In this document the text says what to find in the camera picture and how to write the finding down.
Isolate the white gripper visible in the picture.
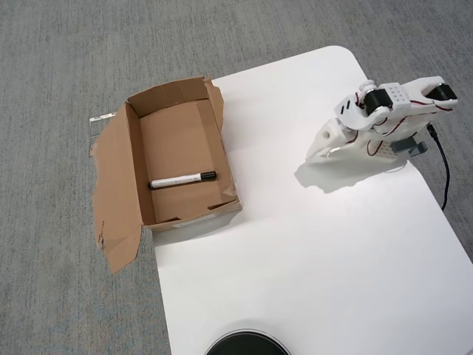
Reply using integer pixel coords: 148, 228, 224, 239
305, 118, 351, 164

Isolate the grey table clamp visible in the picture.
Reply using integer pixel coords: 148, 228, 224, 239
392, 138, 428, 158

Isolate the white marker pen black cap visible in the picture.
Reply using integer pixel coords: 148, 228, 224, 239
149, 170, 217, 191

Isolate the black power cable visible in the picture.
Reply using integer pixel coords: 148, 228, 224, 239
426, 124, 452, 212

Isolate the open brown cardboard box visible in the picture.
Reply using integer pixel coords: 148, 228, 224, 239
88, 75, 244, 275

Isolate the black round disc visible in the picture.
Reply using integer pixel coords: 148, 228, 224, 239
204, 328, 291, 355

